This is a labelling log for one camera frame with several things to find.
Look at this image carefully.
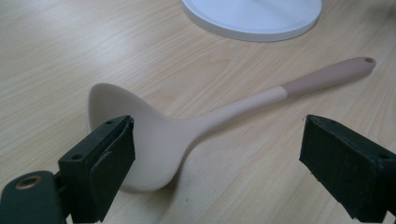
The white round base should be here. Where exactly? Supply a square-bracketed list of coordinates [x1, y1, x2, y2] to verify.
[181, 0, 323, 43]

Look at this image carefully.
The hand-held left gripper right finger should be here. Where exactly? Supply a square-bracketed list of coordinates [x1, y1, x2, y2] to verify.
[299, 114, 396, 224]

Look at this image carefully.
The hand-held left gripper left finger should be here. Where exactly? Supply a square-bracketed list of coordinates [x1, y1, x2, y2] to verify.
[57, 115, 136, 224]

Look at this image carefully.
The beige silicone ladle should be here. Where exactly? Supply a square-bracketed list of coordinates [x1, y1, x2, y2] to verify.
[87, 56, 377, 192]

